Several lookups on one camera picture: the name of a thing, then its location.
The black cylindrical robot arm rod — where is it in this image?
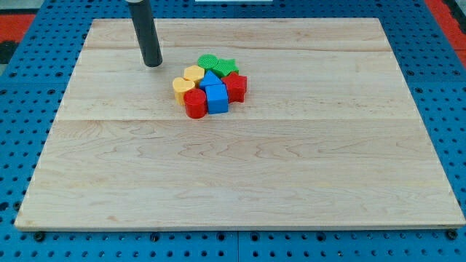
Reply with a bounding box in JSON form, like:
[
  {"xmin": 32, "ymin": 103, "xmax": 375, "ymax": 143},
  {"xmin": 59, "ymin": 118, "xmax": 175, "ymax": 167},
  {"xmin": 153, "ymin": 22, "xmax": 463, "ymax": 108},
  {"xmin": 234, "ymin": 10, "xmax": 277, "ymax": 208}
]
[{"xmin": 127, "ymin": 0, "xmax": 162, "ymax": 67}]

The blue cube block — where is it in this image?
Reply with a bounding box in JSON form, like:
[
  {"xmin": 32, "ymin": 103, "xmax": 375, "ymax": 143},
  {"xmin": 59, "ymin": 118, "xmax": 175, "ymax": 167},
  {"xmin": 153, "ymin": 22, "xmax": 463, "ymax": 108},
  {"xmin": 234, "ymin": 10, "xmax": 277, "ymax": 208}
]
[{"xmin": 205, "ymin": 84, "xmax": 229, "ymax": 114}]

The red star block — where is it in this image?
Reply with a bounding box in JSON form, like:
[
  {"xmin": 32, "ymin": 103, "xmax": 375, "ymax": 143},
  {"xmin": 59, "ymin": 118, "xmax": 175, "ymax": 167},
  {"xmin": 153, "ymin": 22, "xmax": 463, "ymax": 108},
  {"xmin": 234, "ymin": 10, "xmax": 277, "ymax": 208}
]
[{"xmin": 221, "ymin": 72, "xmax": 248, "ymax": 103}]

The red cylinder block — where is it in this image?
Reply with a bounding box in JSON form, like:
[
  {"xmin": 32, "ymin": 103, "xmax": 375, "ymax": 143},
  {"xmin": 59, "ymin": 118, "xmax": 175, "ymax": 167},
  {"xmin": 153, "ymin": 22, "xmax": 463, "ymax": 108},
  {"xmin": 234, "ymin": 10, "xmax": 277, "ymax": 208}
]
[{"xmin": 183, "ymin": 89, "xmax": 207, "ymax": 119}]

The blue triangle block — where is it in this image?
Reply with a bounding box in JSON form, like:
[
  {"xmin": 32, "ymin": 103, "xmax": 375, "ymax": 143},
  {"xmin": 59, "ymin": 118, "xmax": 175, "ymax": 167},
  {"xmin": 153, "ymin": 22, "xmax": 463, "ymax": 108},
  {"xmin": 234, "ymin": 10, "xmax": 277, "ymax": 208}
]
[{"xmin": 199, "ymin": 71, "xmax": 223, "ymax": 90}]

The green star block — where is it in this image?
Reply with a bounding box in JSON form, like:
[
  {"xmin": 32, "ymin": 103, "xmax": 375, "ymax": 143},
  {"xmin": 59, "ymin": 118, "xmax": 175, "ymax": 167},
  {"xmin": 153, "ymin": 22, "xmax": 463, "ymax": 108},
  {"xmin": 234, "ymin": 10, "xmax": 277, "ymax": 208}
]
[{"xmin": 211, "ymin": 59, "xmax": 239, "ymax": 78}]

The yellow heart block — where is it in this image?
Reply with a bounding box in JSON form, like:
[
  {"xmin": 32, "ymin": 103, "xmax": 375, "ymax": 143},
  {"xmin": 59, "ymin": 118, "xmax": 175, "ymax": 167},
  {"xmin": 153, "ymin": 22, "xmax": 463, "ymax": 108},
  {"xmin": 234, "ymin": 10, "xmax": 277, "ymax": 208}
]
[{"xmin": 172, "ymin": 77, "xmax": 196, "ymax": 106}]

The yellow hexagon block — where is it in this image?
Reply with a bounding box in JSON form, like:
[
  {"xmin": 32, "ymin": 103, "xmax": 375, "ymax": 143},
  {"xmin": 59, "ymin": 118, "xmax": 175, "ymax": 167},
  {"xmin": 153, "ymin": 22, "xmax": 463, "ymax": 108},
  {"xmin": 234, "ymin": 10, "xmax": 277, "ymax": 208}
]
[{"xmin": 183, "ymin": 65, "xmax": 205, "ymax": 87}]

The green cylinder block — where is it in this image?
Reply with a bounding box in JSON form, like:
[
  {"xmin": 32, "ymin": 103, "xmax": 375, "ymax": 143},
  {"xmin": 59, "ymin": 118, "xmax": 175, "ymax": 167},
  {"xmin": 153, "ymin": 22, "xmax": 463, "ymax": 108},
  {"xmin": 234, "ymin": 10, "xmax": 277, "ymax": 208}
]
[{"xmin": 197, "ymin": 54, "xmax": 218, "ymax": 71}]

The light wooden board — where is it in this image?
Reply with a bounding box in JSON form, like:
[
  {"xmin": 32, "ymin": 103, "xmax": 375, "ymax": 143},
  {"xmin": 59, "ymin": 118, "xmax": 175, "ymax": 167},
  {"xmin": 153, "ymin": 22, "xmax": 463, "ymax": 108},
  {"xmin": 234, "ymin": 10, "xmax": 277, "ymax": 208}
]
[{"xmin": 15, "ymin": 18, "xmax": 465, "ymax": 231}]

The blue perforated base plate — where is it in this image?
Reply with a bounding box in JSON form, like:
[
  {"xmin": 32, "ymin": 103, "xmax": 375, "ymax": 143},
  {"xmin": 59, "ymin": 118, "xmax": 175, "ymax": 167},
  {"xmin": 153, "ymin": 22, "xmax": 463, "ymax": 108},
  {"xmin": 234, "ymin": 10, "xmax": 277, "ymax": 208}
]
[{"xmin": 1, "ymin": 0, "xmax": 465, "ymax": 261}]

